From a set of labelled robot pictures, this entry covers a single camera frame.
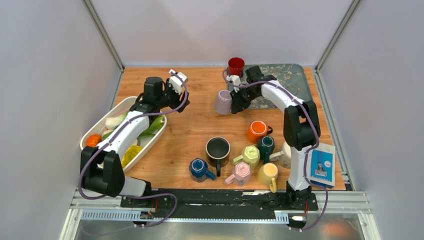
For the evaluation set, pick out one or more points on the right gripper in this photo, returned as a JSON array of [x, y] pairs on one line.
[[238, 105]]

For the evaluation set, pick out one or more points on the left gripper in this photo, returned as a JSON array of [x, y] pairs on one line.
[[178, 103]]

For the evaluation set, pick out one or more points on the lilac grey mug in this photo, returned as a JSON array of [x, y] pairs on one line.
[[223, 102]]

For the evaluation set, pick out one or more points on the orange mug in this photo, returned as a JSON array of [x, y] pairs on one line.
[[256, 130]]

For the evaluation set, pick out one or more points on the red mug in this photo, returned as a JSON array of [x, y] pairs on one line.
[[236, 66]]

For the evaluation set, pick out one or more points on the dark green mug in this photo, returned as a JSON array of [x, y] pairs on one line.
[[266, 146]]

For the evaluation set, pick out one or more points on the light green faceted mug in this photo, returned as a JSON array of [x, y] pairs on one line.
[[250, 155]]

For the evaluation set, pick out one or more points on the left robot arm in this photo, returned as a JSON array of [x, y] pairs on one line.
[[101, 168]]

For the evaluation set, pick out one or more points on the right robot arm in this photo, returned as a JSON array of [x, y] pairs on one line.
[[301, 128]]

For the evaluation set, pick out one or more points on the black mug with gold rim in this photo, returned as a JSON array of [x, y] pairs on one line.
[[217, 153]]

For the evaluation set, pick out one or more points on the cream white mug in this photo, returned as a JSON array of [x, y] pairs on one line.
[[283, 156]]

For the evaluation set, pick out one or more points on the pink faceted mug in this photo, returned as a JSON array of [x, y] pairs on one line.
[[240, 176]]

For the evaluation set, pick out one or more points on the navy blue mug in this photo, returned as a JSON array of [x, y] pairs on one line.
[[199, 171]]

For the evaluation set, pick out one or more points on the yellow mug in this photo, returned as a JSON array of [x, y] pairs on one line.
[[267, 175]]

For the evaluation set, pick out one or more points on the green leafy vegetable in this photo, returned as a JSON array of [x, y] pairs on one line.
[[156, 125]]

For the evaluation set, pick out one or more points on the floral blue tray mat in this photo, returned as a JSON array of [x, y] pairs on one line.
[[291, 76]]

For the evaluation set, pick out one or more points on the bok choy vegetable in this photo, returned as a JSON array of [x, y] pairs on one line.
[[112, 123]]

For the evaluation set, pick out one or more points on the small orange pumpkin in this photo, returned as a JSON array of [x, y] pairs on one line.
[[93, 140]]

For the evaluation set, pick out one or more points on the white oval vegetable dish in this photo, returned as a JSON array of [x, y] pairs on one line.
[[126, 137]]

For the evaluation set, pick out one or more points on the blue and white box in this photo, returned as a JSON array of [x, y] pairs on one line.
[[321, 166]]

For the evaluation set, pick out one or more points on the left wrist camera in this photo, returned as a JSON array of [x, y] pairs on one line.
[[177, 80]]

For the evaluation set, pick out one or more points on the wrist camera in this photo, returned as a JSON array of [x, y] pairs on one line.
[[234, 81], [177, 80]]

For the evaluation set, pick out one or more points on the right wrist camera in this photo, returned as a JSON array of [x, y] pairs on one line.
[[234, 81]]

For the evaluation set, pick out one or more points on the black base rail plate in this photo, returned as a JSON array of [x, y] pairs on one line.
[[232, 204]]

